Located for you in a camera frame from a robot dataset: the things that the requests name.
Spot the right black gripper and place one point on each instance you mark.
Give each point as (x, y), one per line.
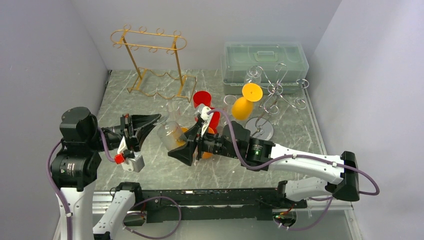
(193, 135)

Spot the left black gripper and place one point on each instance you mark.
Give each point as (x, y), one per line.
(141, 124)

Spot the clear stemless glass front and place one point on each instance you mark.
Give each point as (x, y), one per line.
(166, 131)

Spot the yellow goblet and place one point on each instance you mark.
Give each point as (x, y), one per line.
(181, 138)
(243, 107)

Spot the silver wire glass rack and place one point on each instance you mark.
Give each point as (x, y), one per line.
(260, 127)

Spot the clear ribbed wine glass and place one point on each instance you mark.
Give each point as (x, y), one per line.
(253, 75)

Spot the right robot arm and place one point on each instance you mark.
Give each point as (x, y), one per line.
(329, 175)

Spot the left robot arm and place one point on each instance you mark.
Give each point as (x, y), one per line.
(72, 169)

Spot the tall clear flute glass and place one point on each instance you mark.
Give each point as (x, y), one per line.
(174, 110)

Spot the orange goblet centre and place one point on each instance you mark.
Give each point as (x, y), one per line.
(207, 155)

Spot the red goblet right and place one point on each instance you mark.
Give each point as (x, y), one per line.
(214, 120)

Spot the red goblet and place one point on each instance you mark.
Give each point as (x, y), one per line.
(214, 120)
(202, 97)

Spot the red goblet back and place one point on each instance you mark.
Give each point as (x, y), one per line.
(202, 97)

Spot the clear glass with red dots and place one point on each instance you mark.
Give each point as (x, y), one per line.
(228, 102)

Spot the clear plastic storage box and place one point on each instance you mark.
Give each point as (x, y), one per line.
(238, 57)

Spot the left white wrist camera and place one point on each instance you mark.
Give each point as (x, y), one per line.
(130, 160)

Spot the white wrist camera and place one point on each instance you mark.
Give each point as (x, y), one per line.
(204, 110)
(130, 160)

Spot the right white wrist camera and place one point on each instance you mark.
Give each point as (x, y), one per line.
(204, 110)

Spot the gold wire glass rack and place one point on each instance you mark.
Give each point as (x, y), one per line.
(134, 40)

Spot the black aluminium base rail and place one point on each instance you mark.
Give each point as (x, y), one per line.
(262, 204)

